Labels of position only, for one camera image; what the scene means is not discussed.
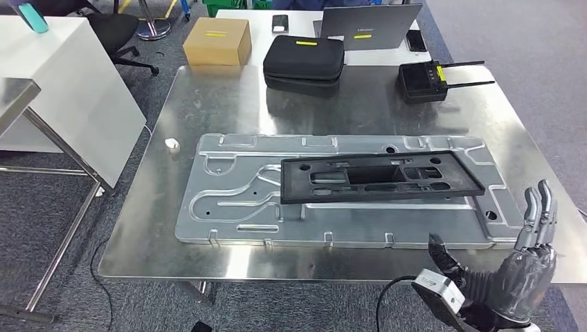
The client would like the white desk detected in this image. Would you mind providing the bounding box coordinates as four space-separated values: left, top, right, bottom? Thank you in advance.
0 15 147 190

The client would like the black plastic plate bracket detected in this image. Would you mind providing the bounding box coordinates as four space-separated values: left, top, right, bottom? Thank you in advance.
280 150 486 205

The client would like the grey laptop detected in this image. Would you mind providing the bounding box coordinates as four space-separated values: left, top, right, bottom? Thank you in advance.
313 3 424 52

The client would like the green plastic crate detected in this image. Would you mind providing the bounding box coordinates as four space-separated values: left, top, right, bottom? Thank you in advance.
201 0 274 18

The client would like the black zip case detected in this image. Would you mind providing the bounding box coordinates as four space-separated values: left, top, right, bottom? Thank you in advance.
262 35 345 99

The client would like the black office chair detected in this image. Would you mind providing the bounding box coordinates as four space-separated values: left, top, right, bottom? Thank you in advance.
29 0 161 77

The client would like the brown cardboard box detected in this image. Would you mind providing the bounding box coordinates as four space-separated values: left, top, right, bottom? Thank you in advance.
182 17 253 67

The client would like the steel frame table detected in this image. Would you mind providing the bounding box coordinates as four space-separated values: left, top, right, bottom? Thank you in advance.
0 77 116 325

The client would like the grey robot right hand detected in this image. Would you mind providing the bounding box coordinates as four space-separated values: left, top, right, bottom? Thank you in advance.
427 179 558 322

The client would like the black floor cable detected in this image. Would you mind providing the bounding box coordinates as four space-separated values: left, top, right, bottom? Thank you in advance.
88 236 116 332

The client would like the black device with antennas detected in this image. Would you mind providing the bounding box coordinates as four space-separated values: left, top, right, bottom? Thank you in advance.
397 59 496 104

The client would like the stainless steel workbench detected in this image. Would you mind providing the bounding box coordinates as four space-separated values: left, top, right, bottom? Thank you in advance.
97 64 587 307

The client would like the embossed metal plate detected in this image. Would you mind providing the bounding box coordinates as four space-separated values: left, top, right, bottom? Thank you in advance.
174 133 525 251

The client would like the black camera cable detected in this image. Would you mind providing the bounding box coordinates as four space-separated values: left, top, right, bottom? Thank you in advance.
376 275 418 332

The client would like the white table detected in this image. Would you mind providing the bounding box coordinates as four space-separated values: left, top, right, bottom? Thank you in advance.
215 8 433 68

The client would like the chrome stanchion base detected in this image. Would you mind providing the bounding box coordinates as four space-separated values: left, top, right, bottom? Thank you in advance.
135 0 172 42

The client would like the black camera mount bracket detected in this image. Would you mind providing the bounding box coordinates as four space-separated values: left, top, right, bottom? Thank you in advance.
413 286 510 332

